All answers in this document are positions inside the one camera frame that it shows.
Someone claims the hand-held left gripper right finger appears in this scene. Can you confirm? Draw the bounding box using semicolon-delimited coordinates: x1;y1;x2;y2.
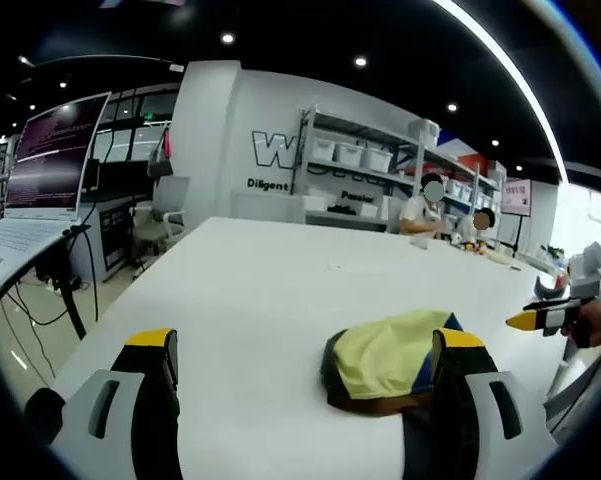
403;327;559;480

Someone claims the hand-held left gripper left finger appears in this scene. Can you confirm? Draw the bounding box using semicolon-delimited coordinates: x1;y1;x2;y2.
54;327;184;480

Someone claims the yellow blue grey garment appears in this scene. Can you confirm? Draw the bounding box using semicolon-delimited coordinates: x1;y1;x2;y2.
321;308;469;417

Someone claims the person's right hand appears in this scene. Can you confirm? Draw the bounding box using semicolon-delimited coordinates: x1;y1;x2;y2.
560;299;601;349

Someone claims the grey curved device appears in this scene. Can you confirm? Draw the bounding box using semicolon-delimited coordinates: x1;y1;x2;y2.
534;274;567;302

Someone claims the black display stand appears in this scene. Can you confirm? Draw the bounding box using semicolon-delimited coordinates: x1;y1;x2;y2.
509;215;527;252

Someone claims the pile of small toys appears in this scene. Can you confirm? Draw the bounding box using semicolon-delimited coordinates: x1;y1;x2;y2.
449;234;511;266

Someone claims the pink display screen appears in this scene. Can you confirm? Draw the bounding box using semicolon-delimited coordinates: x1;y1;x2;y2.
500;178;532;217

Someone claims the white office chair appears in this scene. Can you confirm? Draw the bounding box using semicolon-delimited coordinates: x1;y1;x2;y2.
132;175;191;275

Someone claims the ceiling light strip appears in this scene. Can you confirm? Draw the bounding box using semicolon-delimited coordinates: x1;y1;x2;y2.
429;0;571;184

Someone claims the metal shelving rack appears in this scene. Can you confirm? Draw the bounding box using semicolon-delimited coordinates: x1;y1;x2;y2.
292;107;506;236

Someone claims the black monitor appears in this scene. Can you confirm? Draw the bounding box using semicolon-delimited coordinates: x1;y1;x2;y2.
98;160;154;200
82;158;101;192

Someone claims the grey hanging handbag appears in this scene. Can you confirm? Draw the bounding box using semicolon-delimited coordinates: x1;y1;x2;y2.
147;127;175;179

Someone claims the white laptop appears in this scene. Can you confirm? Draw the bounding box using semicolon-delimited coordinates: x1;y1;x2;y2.
0;91;114;307

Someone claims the group of ceiling spotlights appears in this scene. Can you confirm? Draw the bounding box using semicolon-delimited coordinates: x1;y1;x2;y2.
9;30;526;174

